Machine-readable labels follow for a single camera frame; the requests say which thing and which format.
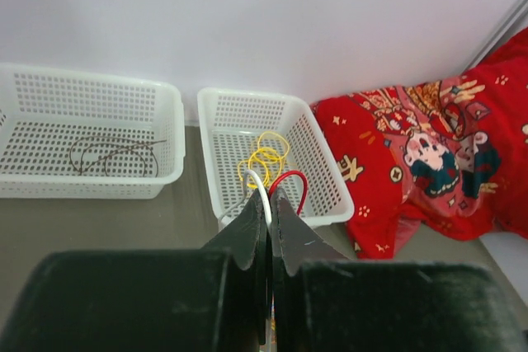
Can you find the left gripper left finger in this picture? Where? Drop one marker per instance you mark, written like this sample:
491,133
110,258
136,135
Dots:
242,308

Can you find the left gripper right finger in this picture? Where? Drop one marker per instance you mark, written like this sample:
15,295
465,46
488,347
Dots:
305,279

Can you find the right white plastic basket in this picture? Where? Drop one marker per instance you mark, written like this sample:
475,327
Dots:
271,133

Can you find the white plastic basket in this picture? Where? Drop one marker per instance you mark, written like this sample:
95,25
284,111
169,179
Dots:
271,133
73,135

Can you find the red patterned pillow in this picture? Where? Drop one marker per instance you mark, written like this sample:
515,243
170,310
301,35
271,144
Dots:
450,154

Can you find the left white plastic basket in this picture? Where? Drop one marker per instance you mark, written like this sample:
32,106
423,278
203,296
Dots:
73,135

